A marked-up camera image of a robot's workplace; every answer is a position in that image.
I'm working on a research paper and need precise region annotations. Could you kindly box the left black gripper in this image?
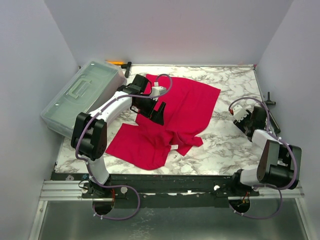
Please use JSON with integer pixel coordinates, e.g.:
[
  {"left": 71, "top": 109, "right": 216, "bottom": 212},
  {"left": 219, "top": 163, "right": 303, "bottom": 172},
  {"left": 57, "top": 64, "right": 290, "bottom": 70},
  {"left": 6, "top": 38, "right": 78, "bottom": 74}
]
[{"left": 134, "top": 94, "right": 166, "bottom": 126}]

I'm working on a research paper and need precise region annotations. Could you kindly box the red t-shirt garment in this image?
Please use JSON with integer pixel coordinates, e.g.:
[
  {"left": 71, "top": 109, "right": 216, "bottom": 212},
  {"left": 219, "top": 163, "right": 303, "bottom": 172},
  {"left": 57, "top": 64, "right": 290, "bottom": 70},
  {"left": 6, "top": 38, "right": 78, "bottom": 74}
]
[{"left": 106, "top": 76, "right": 221, "bottom": 170}]

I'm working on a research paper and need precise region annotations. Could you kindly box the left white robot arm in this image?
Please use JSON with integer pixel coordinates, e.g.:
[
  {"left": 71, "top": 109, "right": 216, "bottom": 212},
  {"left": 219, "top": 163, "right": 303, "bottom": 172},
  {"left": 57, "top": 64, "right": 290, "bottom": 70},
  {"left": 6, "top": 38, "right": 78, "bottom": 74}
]
[{"left": 70, "top": 74, "right": 171, "bottom": 198}]

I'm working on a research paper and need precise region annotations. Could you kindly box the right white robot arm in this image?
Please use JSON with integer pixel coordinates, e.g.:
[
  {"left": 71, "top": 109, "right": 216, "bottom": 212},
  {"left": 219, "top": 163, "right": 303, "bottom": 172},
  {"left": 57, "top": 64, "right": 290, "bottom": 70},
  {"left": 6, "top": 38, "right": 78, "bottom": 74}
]
[{"left": 230, "top": 105, "right": 302, "bottom": 196}]

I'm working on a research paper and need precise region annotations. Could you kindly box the white garment label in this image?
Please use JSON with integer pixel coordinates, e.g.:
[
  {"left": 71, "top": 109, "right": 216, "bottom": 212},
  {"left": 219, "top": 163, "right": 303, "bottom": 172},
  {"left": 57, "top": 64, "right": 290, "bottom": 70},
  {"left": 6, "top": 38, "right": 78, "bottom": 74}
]
[{"left": 171, "top": 144, "right": 179, "bottom": 150}]

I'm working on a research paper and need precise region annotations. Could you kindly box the black rod with knob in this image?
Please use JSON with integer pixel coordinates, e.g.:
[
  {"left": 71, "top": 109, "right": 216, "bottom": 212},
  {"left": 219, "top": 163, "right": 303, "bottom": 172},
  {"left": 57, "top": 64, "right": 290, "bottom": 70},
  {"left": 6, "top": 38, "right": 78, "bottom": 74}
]
[{"left": 260, "top": 91, "right": 282, "bottom": 134}]

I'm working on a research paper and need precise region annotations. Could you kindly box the black clamp tool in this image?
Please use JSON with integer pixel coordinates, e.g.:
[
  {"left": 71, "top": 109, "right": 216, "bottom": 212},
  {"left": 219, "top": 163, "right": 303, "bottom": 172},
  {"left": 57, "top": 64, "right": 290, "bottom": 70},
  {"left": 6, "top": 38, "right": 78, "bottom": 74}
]
[{"left": 121, "top": 61, "right": 132, "bottom": 78}]

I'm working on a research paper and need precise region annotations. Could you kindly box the clear plastic storage box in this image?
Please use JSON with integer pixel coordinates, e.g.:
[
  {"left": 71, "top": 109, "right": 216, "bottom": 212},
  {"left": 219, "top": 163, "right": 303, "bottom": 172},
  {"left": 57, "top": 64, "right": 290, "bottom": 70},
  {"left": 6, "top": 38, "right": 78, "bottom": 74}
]
[{"left": 40, "top": 60, "right": 127, "bottom": 138}]

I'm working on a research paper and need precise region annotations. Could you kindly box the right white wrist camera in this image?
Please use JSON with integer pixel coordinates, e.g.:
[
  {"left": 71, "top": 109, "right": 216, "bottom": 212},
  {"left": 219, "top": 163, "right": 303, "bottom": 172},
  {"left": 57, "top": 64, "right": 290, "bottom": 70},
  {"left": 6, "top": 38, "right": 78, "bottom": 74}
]
[{"left": 229, "top": 104, "right": 251, "bottom": 122}]

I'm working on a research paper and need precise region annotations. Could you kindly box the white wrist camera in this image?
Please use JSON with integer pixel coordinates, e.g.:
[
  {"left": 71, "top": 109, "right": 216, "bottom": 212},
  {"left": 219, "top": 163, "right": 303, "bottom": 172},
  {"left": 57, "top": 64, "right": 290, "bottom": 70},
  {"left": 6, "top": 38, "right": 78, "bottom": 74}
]
[
  {"left": 229, "top": 104, "right": 251, "bottom": 122},
  {"left": 149, "top": 82, "right": 167, "bottom": 101}
]

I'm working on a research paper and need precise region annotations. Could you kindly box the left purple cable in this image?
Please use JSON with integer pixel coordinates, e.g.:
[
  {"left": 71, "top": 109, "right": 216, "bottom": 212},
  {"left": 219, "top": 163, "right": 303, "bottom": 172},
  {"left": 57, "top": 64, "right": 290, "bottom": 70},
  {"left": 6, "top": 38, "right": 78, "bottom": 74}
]
[{"left": 74, "top": 73, "right": 173, "bottom": 221}]

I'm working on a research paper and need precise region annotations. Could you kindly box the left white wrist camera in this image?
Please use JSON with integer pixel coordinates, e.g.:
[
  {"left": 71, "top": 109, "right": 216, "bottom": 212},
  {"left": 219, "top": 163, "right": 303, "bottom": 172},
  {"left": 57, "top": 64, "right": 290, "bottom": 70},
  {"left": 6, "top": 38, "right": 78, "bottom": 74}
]
[{"left": 149, "top": 82, "right": 167, "bottom": 101}]

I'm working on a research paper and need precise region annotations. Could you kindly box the black metal base rail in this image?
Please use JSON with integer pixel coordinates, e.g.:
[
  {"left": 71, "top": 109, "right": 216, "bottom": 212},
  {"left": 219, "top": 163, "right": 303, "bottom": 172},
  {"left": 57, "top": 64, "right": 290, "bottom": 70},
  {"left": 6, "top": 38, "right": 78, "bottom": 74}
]
[{"left": 50, "top": 172, "right": 259, "bottom": 209}]

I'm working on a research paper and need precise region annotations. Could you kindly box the aluminium frame rail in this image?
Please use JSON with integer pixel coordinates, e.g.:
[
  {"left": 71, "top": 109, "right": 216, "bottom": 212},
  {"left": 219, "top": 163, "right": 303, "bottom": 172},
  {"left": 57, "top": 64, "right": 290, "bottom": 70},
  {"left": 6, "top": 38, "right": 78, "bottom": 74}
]
[{"left": 39, "top": 180, "right": 112, "bottom": 202}]

